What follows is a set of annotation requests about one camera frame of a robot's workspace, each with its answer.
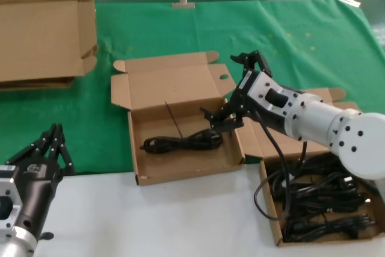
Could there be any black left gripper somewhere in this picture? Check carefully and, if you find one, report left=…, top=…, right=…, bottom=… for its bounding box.
left=4, top=123, right=76, bottom=241

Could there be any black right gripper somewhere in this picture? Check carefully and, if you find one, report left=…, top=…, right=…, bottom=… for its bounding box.
left=200, top=49, right=287, bottom=137

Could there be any black power cable with tie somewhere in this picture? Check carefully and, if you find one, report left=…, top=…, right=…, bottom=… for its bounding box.
left=139, top=100, right=225, bottom=154

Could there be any flat cardboard box stack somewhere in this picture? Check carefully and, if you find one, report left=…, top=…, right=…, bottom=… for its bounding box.
left=0, top=75, right=75, bottom=91

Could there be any small open cardboard box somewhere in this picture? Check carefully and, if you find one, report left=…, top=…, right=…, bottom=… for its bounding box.
left=231, top=87, right=378, bottom=247
left=110, top=51, right=246, bottom=187

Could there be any large open cardboard box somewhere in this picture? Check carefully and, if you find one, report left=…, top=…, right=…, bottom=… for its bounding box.
left=0, top=0, right=98, bottom=82

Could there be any green table cloth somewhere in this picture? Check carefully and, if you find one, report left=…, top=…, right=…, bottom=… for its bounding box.
left=0, top=0, right=385, bottom=176

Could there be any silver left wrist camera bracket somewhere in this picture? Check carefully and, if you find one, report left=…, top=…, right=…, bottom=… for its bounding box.
left=0, top=165, right=23, bottom=232

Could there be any black power cable bundle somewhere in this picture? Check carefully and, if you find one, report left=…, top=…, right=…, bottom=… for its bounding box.
left=269, top=154, right=366, bottom=214
left=282, top=213, right=378, bottom=243

